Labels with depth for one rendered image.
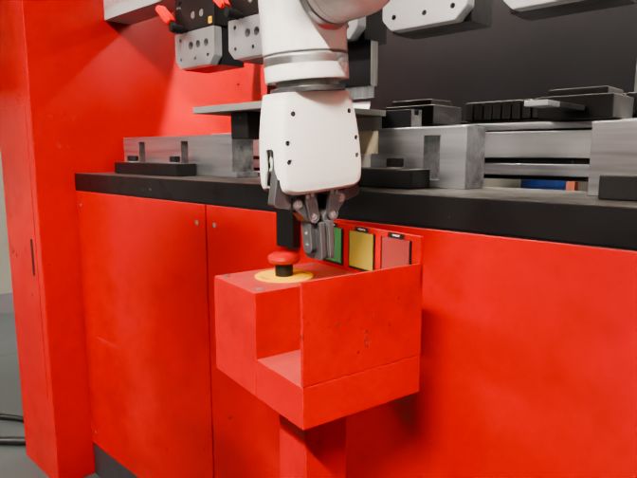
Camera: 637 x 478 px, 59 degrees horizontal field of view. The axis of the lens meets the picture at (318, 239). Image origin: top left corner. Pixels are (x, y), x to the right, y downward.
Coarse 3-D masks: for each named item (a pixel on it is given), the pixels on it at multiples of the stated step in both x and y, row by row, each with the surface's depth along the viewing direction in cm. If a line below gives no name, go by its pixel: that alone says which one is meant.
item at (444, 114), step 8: (392, 104) 117; (400, 104) 116; (408, 104) 114; (416, 104) 113; (424, 104) 112; (432, 104) 110; (440, 104) 113; (448, 104) 116; (424, 112) 111; (432, 112) 110; (440, 112) 111; (448, 112) 114; (456, 112) 116; (424, 120) 111; (432, 120) 110; (440, 120) 112; (448, 120) 114; (456, 120) 116
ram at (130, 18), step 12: (132, 0) 142; (144, 0) 138; (156, 0) 134; (168, 0) 133; (108, 12) 150; (120, 12) 146; (132, 12) 144; (144, 12) 144; (156, 12) 144; (132, 24) 157
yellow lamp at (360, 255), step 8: (352, 232) 70; (360, 232) 69; (352, 240) 70; (360, 240) 69; (368, 240) 68; (352, 248) 71; (360, 248) 69; (368, 248) 68; (352, 256) 71; (360, 256) 69; (368, 256) 68; (352, 264) 71; (360, 264) 70; (368, 264) 68
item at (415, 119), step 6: (390, 114) 94; (396, 114) 93; (402, 114) 93; (408, 114) 92; (414, 114) 93; (420, 114) 93; (384, 120) 95; (390, 120) 94; (396, 120) 93; (402, 120) 93; (408, 120) 92; (414, 120) 92; (420, 120) 93; (384, 126) 95; (390, 126) 95; (396, 126) 94; (402, 126) 93; (408, 126) 92; (414, 126) 92; (420, 126) 94
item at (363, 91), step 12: (348, 48) 99; (360, 48) 98; (372, 48) 96; (360, 60) 98; (372, 60) 97; (360, 72) 98; (372, 72) 97; (348, 84) 100; (360, 84) 99; (372, 84) 97; (360, 96) 100; (372, 96) 98
